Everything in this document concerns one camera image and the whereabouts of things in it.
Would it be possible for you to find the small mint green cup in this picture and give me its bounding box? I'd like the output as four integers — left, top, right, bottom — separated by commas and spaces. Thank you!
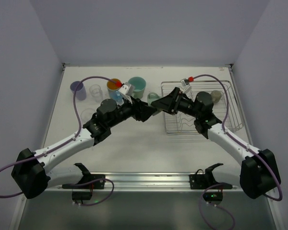
147, 92, 160, 106

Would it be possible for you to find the blue cup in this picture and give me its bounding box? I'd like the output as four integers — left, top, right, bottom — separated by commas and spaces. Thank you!
107, 79, 123, 104

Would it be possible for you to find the large green cup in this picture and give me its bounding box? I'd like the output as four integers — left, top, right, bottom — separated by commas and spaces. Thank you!
128, 77, 146, 99

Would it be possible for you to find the beige cup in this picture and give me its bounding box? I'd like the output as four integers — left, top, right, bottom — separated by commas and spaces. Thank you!
211, 90, 222, 104

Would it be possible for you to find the clear plastic cup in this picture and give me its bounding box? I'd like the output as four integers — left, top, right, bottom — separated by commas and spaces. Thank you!
81, 108, 96, 123
89, 84, 103, 103

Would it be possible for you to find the purple plastic cup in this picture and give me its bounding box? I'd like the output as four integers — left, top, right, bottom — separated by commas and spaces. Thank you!
70, 81, 86, 101

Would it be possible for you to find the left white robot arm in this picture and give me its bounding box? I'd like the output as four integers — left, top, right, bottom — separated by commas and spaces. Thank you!
11, 99, 157, 199

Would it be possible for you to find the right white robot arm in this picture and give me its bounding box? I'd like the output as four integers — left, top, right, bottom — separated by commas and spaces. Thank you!
151, 87, 283, 201

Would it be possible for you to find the right black controller box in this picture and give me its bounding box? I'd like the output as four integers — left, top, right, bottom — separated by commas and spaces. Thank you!
203, 192, 223, 206

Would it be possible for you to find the black controller box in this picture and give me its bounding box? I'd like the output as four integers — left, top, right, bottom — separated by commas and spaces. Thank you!
72, 191, 93, 204
203, 192, 223, 206

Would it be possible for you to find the left black controller box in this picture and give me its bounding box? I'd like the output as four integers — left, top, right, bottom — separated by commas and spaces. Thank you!
72, 191, 93, 204

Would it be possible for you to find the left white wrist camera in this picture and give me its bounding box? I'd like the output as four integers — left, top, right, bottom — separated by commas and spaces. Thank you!
119, 82, 135, 103

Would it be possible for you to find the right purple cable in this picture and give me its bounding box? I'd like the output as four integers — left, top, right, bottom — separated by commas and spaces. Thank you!
187, 73, 283, 201

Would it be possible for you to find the purple cable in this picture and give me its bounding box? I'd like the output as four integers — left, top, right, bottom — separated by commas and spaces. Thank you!
0, 76, 122, 198
187, 73, 283, 201

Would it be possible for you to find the metal wire dish rack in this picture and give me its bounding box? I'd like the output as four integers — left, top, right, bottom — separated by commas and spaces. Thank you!
164, 80, 243, 135

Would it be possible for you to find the aluminium mounting rail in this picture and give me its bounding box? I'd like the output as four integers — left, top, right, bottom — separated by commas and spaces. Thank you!
46, 168, 242, 192

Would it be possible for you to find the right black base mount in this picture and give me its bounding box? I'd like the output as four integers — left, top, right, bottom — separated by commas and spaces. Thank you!
189, 163, 223, 189

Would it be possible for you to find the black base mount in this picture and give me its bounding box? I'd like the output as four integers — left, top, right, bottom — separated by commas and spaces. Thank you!
189, 163, 223, 189
62, 173, 105, 190

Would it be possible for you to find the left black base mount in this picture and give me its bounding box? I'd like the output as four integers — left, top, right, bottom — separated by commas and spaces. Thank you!
62, 173, 105, 190

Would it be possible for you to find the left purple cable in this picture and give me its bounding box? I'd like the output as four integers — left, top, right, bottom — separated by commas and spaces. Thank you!
0, 76, 122, 198

